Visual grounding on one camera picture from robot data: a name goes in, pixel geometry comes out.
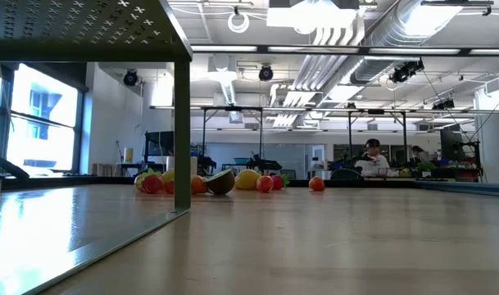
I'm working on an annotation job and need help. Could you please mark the small orange toy fruit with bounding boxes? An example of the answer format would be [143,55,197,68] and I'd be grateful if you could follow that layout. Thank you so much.
[308,175,326,193]
[190,175,209,195]

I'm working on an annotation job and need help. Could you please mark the yellow toy mango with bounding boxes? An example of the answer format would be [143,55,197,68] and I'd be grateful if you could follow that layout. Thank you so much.
[234,169,263,191]

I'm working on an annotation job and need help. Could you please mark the red yellow toy apple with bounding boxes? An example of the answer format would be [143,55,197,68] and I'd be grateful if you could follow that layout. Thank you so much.
[256,175,274,193]

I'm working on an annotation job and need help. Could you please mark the toy kiwi half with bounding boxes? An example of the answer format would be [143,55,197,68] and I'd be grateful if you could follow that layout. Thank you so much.
[203,168,237,197]

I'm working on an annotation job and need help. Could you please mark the black monitor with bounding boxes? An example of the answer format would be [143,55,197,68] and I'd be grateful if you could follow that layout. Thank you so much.
[144,130,176,159]

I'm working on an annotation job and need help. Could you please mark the overhead light bar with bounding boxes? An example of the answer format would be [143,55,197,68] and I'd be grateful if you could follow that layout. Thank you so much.
[191,43,499,58]

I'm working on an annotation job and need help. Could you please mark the person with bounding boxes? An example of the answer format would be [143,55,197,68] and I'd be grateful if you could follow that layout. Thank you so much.
[354,138,392,177]
[411,145,431,164]

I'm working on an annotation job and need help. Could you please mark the wooden crates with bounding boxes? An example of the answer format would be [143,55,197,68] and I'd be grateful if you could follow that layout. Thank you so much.
[91,162,117,177]

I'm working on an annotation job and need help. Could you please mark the green perforated metal shelf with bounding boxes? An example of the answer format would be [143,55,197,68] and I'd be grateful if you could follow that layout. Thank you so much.
[0,0,194,295]

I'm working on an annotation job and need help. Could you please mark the large window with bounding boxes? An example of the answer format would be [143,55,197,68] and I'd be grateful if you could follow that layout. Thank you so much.
[0,61,85,175]

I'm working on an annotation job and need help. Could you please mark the black equipment rack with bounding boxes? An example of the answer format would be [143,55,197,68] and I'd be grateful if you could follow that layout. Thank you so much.
[439,129,483,181]

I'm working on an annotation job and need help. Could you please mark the black workstation frame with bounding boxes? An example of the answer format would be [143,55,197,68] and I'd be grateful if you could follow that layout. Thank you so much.
[199,105,410,169]

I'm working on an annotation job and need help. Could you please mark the white hanging ring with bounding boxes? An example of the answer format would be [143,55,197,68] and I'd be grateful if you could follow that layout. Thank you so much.
[227,11,251,34]

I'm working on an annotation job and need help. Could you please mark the silver ventilation duct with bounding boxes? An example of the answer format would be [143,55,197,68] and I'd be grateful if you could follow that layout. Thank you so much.
[349,0,465,85]

